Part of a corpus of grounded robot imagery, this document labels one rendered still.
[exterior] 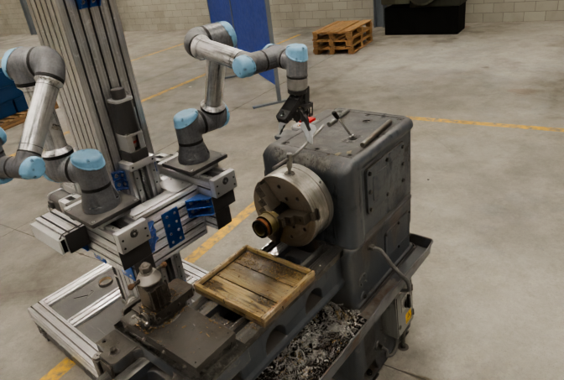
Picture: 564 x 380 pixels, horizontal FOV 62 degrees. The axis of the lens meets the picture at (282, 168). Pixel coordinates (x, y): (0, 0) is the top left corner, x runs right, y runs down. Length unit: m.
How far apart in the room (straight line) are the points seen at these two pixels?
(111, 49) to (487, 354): 2.35
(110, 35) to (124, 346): 1.22
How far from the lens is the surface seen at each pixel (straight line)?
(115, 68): 2.17
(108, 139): 2.17
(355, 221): 1.92
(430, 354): 2.78
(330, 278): 2.01
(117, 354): 1.71
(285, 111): 1.66
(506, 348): 2.88
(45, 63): 1.85
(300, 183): 1.78
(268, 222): 1.77
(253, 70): 1.65
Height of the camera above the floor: 2.03
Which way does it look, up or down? 25 degrees down
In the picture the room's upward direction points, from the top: 7 degrees counter-clockwise
